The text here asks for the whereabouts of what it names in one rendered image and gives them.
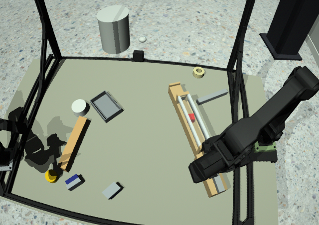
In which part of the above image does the tan rectangular bar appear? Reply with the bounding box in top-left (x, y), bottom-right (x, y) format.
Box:
top-left (57, 116), bottom-right (89, 172)

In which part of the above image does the yellow cylinder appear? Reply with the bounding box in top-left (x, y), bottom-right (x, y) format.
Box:
top-left (45, 169), bottom-right (58, 183)

